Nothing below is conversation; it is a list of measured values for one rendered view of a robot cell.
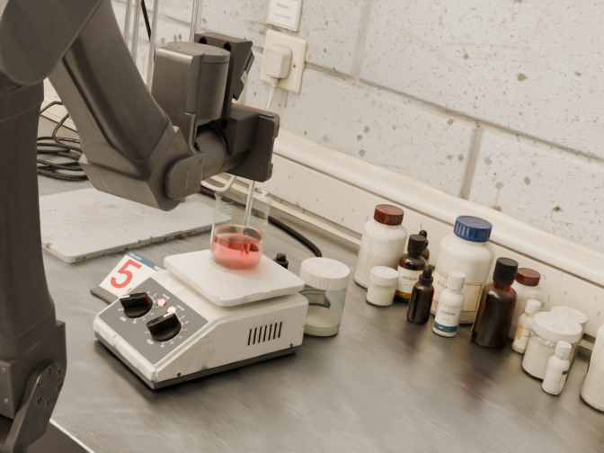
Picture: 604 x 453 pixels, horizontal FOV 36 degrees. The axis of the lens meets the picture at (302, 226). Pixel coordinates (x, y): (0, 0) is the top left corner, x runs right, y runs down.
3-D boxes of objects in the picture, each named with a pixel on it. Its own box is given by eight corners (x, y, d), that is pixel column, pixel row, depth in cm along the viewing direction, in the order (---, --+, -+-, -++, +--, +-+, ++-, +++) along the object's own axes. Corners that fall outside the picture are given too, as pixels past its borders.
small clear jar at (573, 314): (555, 339, 122) (564, 303, 120) (584, 356, 118) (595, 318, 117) (532, 346, 119) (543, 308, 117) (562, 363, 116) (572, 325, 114)
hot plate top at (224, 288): (220, 309, 97) (221, 301, 97) (159, 263, 106) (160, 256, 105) (308, 290, 105) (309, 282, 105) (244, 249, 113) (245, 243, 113)
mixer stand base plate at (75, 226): (68, 263, 121) (68, 256, 120) (-17, 212, 132) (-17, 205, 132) (234, 224, 143) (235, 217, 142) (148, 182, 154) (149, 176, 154)
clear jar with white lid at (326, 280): (350, 334, 114) (360, 274, 111) (309, 341, 111) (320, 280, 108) (321, 313, 118) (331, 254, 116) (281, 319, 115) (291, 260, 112)
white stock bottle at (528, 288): (492, 334, 120) (507, 273, 117) (497, 320, 124) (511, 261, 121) (529, 345, 119) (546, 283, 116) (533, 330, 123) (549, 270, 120)
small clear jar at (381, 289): (368, 292, 127) (374, 262, 125) (395, 299, 126) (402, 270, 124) (361, 302, 123) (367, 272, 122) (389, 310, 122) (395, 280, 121)
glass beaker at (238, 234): (231, 282, 103) (241, 210, 100) (194, 261, 107) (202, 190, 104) (277, 270, 108) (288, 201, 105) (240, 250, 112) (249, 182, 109)
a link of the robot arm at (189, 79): (169, 35, 87) (93, 42, 77) (252, 55, 85) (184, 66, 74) (155, 155, 91) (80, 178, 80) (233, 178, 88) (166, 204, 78)
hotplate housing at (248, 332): (152, 395, 95) (160, 324, 92) (90, 337, 104) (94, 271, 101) (317, 350, 109) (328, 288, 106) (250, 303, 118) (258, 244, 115)
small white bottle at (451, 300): (434, 324, 120) (447, 266, 118) (457, 330, 120) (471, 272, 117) (430, 333, 118) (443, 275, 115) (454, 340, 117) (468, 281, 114)
